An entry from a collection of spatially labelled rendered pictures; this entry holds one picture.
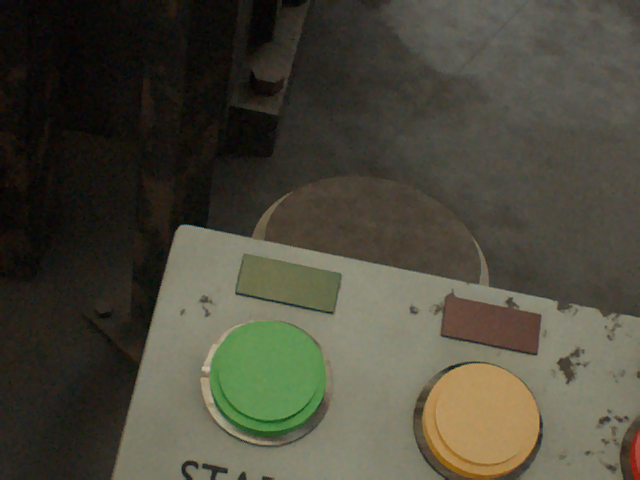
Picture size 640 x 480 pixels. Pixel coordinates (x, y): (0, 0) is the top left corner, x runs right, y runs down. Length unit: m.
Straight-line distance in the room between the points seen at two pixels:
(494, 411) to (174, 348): 0.11
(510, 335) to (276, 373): 0.09
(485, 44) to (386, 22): 0.14
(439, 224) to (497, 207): 0.83
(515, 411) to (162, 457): 0.12
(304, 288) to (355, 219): 0.17
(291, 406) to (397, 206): 0.23
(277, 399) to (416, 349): 0.06
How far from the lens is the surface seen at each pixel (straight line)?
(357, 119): 1.51
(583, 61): 1.74
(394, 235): 0.59
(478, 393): 0.41
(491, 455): 0.41
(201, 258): 0.43
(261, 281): 0.43
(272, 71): 1.41
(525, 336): 0.43
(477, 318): 0.43
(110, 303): 1.23
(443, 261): 0.59
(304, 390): 0.40
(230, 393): 0.40
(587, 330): 0.44
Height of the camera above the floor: 0.92
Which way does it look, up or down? 43 degrees down
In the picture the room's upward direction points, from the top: 11 degrees clockwise
